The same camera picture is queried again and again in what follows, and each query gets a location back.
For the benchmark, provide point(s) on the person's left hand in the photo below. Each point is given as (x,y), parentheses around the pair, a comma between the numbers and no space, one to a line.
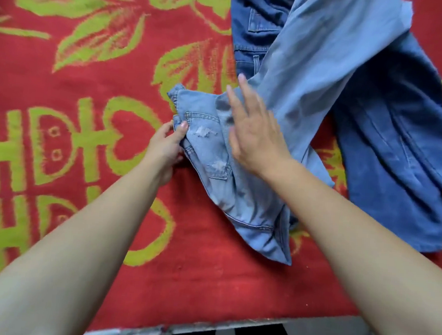
(162,155)

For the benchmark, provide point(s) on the person's right hand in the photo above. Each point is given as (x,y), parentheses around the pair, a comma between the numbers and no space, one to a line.
(257,141)

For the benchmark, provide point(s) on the person's right middle finger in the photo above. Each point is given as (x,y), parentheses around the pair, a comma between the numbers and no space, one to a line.
(249,93)

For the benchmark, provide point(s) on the person's right thumb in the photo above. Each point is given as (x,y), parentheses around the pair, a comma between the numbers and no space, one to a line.
(234,141)

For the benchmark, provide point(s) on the person's left thumb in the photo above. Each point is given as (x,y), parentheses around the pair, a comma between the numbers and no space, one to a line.
(178,133)

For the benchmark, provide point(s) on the light blue ripped jeans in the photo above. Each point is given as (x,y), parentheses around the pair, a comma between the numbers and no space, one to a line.
(309,65)

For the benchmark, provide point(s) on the person's left forearm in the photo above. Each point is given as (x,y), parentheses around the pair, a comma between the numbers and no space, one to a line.
(73,253)

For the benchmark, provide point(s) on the person's right forearm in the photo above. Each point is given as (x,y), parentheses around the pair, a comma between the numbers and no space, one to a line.
(359,256)

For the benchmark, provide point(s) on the red blanket with green pattern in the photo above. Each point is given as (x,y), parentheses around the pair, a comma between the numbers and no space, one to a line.
(94,125)

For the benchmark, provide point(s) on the dark blue jeans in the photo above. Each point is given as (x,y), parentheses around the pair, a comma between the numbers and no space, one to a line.
(398,149)

